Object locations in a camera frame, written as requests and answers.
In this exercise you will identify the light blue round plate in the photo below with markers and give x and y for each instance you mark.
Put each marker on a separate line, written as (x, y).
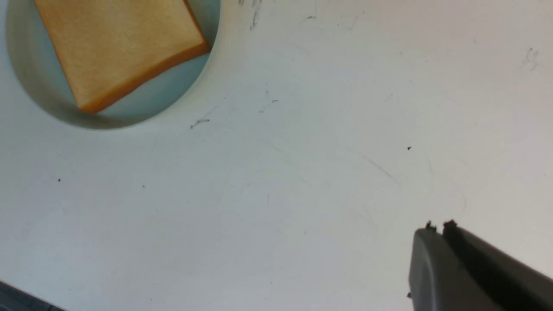
(40, 74)

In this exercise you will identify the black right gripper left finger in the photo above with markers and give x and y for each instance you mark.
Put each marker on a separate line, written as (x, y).
(438, 280)

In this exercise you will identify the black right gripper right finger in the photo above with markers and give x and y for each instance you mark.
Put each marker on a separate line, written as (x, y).
(511, 284)

